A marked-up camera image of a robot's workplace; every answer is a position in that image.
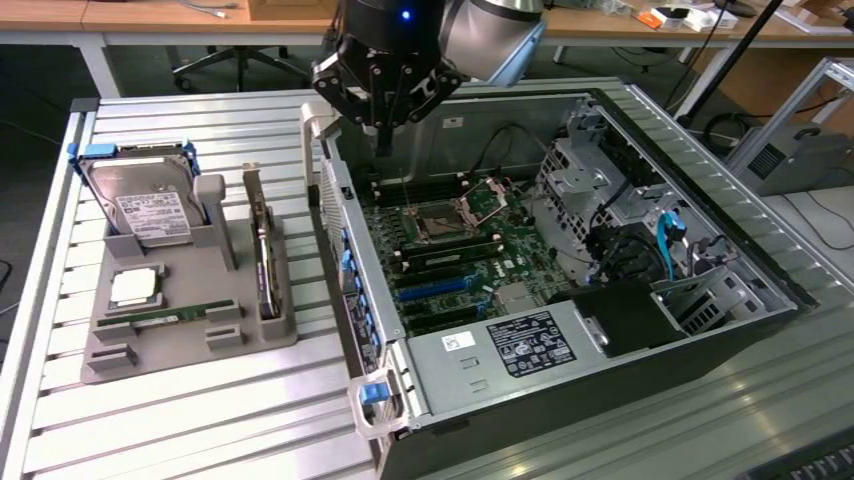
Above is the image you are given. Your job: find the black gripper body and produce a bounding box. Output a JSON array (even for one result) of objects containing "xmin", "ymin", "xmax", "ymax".
[{"xmin": 334, "ymin": 0, "xmax": 446, "ymax": 62}]

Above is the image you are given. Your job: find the graphics card with black cooler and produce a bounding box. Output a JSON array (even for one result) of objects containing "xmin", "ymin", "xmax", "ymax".
[{"xmin": 238, "ymin": 160, "xmax": 282, "ymax": 321}]

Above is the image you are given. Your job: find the brown cardboard box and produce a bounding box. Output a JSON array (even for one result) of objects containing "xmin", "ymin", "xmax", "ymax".
[{"xmin": 246, "ymin": 0, "xmax": 338, "ymax": 22}]

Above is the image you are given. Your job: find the black office chair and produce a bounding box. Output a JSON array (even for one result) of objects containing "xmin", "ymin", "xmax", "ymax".
[{"xmin": 170, "ymin": 44, "xmax": 312, "ymax": 92}]

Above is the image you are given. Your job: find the silver socket cover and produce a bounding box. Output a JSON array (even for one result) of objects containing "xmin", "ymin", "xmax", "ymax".
[{"xmin": 452, "ymin": 177, "xmax": 512, "ymax": 226}]

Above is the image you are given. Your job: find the CPU socket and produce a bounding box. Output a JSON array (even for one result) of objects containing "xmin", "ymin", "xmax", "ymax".
[{"xmin": 405, "ymin": 202, "xmax": 468, "ymax": 246}]

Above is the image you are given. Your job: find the silver disk bay cage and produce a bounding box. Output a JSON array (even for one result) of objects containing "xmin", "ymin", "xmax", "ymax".
[{"xmin": 536, "ymin": 137, "xmax": 668, "ymax": 236}]

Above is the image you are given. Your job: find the black RAM stick with label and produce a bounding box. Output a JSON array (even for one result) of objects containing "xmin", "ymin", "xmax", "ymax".
[{"xmin": 398, "ymin": 243, "xmax": 502, "ymax": 271}]

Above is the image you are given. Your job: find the green motherboard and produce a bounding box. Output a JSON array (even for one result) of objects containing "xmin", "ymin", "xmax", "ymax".
[{"xmin": 358, "ymin": 174, "xmax": 574, "ymax": 336}]

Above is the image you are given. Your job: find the hard disk in blue carrier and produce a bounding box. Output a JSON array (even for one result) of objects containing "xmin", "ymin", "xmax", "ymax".
[{"xmin": 67, "ymin": 141, "xmax": 205, "ymax": 249}]

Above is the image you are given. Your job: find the blue expansion slot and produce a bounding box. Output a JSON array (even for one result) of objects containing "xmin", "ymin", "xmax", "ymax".
[{"xmin": 396, "ymin": 276, "xmax": 480, "ymax": 302}]

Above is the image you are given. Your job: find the silver chipset heatsink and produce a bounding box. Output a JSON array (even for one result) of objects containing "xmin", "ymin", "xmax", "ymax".
[{"xmin": 496, "ymin": 284, "xmax": 541, "ymax": 309}]

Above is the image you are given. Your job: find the grey parts rack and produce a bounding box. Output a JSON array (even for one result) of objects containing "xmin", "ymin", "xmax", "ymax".
[{"xmin": 78, "ymin": 174, "xmax": 300, "ymax": 386}]

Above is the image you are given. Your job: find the white flat box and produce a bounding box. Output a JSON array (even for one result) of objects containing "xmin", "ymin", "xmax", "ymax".
[{"xmin": 684, "ymin": 10, "xmax": 739, "ymax": 33}]

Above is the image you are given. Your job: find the black stand pole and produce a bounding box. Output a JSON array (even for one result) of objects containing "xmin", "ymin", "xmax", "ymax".
[{"xmin": 676, "ymin": 0, "xmax": 785, "ymax": 121}]

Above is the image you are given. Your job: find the silver CPU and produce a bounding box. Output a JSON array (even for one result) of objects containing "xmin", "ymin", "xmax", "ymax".
[{"xmin": 109, "ymin": 269, "xmax": 161, "ymax": 304}]

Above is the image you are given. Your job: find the green RAM stick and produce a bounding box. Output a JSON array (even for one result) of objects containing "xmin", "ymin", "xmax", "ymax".
[{"xmin": 103, "ymin": 307, "xmax": 209, "ymax": 326}]

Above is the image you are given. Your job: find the grey power supply unit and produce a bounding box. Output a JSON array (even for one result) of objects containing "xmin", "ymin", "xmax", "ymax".
[{"xmin": 402, "ymin": 302, "xmax": 605, "ymax": 417}]

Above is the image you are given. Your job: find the grey computer tower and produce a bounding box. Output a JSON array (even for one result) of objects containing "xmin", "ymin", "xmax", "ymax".
[{"xmin": 736, "ymin": 122, "xmax": 854, "ymax": 197}]

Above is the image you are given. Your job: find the black open PC case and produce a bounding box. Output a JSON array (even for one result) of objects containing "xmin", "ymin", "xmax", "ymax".
[{"xmin": 298, "ymin": 87, "xmax": 821, "ymax": 480}]

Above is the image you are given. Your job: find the black wire bundle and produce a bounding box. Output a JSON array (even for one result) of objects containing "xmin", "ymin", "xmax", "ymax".
[{"xmin": 585, "ymin": 222, "xmax": 663, "ymax": 282}]

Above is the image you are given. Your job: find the blue disk wire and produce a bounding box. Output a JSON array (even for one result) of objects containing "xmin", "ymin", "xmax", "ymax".
[{"xmin": 656, "ymin": 211, "xmax": 687, "ymax": 281}]

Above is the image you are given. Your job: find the silver slotted drive bracket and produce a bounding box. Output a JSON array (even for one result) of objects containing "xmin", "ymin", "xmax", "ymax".
[{"xmin": 652, "ymin": 264, "xmax": 761, "ymax": 332}]

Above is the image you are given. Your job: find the aluminium profile frame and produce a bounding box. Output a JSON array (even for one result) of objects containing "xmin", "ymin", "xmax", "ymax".
[{"xmin": 723, "ymin": 56, "xmax": 854, "ymax": 169}]

